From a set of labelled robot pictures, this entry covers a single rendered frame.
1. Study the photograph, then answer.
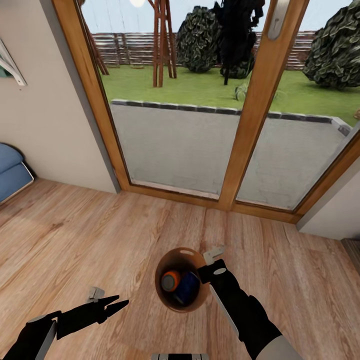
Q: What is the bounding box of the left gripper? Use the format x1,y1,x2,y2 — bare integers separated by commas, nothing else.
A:
73,295,129,333

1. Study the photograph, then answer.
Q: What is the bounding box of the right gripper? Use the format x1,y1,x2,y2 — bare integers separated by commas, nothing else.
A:
197,259,227,284

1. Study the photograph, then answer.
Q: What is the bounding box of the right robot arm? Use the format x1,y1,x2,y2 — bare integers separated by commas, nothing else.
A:
197,246,304,360

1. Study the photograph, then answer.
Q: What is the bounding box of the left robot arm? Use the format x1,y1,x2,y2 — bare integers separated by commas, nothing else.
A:
0,286,129,360

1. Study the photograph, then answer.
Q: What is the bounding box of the trash can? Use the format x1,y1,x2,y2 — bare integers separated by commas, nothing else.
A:
154,246,211,314

